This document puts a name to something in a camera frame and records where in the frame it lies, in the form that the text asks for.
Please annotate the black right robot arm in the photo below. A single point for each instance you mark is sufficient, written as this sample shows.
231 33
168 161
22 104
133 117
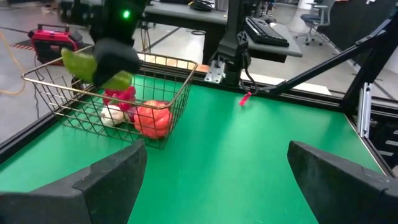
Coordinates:
236 37

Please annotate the grey office chair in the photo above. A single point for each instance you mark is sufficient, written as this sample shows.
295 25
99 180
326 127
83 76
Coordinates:
312 19

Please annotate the red black generator box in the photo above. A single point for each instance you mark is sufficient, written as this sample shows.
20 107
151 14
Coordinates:
49 42

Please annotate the pink bell pepper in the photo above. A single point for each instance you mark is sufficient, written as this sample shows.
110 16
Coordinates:
122 95

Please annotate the black keyboard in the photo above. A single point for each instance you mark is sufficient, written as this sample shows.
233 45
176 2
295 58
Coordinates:
264 31

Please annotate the grey desk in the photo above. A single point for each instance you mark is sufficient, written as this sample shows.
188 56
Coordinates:
192 14

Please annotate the red-orange ribbed pumpkin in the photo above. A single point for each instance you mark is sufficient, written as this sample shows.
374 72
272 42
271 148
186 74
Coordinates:
154 119

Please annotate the green table mat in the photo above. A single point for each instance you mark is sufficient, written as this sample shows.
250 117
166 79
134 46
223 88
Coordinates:
233 155

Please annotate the pink tag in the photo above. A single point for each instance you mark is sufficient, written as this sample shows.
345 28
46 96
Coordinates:
245 98

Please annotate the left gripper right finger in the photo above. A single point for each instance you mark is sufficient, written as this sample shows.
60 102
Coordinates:
342 193

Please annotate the black table frame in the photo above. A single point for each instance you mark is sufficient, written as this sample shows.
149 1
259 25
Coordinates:
311 102

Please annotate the silver metal bracket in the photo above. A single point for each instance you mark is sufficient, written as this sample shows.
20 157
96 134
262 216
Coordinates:
364 109
214 73

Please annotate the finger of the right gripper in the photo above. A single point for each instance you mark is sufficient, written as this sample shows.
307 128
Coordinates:
115 59

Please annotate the white garlic bulb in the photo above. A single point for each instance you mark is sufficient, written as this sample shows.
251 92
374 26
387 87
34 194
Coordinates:
112 115

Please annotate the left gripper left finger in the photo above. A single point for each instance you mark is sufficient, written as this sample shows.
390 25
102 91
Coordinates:
77 205

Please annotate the green cucumber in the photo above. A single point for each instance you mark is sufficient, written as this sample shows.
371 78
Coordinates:
79 63

